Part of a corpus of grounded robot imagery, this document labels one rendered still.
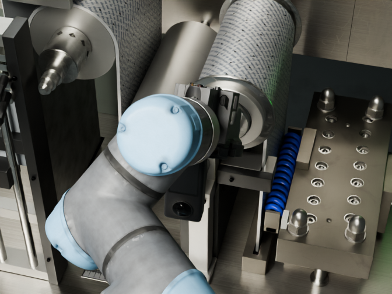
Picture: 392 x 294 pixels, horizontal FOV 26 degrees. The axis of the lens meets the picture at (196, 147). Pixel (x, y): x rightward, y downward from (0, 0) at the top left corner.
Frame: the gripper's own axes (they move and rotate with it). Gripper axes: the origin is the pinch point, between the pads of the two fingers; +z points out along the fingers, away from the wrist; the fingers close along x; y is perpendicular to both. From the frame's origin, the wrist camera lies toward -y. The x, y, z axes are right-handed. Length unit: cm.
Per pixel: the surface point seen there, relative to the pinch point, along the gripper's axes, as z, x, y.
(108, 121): 64, 34, -4
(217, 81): 14.7, 3.5, 8.3
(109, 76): 59, 34, 6
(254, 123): 17.8, -2.6, 3.0
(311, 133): 47.9, -9.9, 1.9
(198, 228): 29.5, 5.3, -16.7
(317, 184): 41.7, -12.8, -6.7
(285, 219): 30.0, -9.0, -12.3
